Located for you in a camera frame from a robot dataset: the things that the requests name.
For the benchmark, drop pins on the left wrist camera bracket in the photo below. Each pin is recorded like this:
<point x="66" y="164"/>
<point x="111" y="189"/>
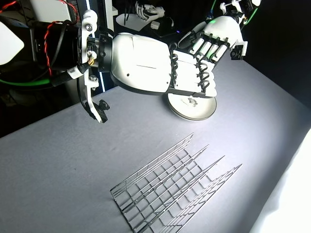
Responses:
<point x="235" y="54"/>

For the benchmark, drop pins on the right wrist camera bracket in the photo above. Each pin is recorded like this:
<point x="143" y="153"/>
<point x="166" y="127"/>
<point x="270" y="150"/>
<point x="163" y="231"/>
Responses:
<point x="87" y="24"/>

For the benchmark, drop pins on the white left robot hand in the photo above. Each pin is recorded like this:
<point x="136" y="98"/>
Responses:
<point x="223" y="26"/>

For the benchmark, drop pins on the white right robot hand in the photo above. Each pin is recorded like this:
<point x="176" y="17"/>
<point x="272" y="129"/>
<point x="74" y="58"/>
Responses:
<point x="141" y="63"/>

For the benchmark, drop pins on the black device with blue light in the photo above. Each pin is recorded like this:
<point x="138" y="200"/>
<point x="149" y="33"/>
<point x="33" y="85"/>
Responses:
<point x="170" y="28"/>

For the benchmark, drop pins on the white power adapter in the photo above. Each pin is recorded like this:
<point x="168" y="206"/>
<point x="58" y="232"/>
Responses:
<point x="155" y="25"/>

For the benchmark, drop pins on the white skeleton hand model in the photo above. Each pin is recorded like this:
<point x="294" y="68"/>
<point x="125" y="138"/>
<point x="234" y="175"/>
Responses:
<point x="145" y="12"/>

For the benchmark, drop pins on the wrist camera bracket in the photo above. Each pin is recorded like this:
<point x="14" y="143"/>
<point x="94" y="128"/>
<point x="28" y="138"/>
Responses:
<point x="87" y="24"/>
<point x="235" y="54"/>

